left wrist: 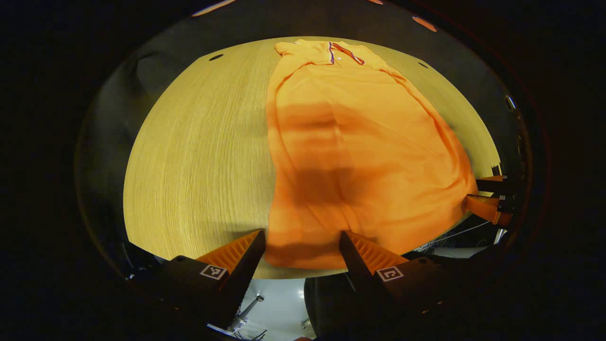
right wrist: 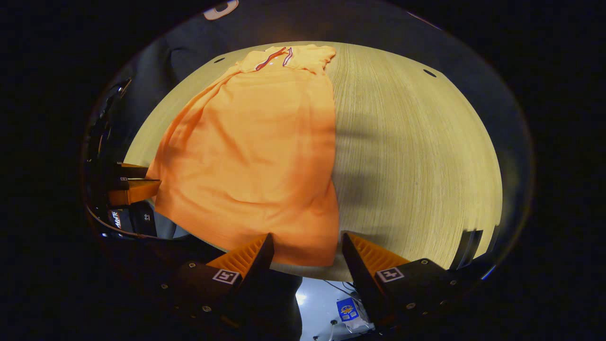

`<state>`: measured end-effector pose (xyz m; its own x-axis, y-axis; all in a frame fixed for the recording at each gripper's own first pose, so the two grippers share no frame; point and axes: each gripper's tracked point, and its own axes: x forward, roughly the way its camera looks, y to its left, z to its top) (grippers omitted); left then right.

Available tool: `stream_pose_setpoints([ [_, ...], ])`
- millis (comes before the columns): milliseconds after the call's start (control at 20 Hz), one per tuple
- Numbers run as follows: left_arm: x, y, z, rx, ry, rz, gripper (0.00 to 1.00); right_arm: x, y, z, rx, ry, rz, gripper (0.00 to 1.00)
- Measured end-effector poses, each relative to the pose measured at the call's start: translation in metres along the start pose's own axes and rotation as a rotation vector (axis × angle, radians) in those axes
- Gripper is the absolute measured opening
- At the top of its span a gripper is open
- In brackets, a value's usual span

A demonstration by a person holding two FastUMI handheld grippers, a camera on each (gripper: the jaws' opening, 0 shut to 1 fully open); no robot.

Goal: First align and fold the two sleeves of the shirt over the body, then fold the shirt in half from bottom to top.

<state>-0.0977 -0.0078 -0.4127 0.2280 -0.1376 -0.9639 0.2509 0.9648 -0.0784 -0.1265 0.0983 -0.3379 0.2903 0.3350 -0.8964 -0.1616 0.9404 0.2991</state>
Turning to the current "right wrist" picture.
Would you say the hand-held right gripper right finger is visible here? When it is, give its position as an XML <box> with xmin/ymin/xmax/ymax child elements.
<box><xmin>342</xmin><ymin>232</ymin><xmax>474</xmax><ymax>327</ymax></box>

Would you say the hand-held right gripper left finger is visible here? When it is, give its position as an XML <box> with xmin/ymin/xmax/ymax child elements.
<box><xmin>159</xmin><ymin>232</ymin><xmax>276</xmax><ymax>328</ymax></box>

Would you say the blue and white box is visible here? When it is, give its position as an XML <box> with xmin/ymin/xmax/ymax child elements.
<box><xmin>336</xmin><ymin>297</ymin><xmax>375</xmax><ymax>331</ymax></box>

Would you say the orange T-shirt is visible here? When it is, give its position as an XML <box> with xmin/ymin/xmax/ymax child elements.
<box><xmin>146</xmin><ymin>44</ymin><xmax>340</xmax><ymax>267</ymax></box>

